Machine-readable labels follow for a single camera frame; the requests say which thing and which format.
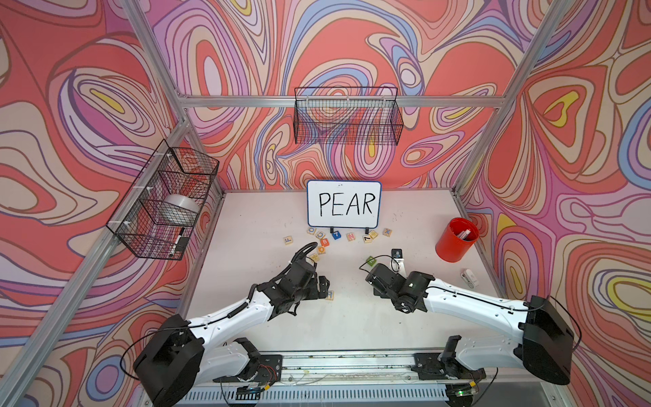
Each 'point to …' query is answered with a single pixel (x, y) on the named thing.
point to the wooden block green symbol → (314, 257)
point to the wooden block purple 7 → (367, 239)
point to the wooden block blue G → (319, 235)
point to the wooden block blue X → (386, 231)
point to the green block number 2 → (370, 260)
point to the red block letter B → (325, 242)
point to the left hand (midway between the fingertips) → (320, 286)
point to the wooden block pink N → (351, 236)
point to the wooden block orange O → (320, 249)
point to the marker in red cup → (464, 234)
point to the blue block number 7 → (336, 235)
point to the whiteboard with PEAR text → (344, 203)
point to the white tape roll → (178, 209)
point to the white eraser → (470, 279)
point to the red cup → (456, 240)
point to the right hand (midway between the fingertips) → (394, 288)
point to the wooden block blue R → (331, 295)
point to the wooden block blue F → (288, 240)
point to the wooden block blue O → (311, 231)
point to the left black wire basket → (158, 213)
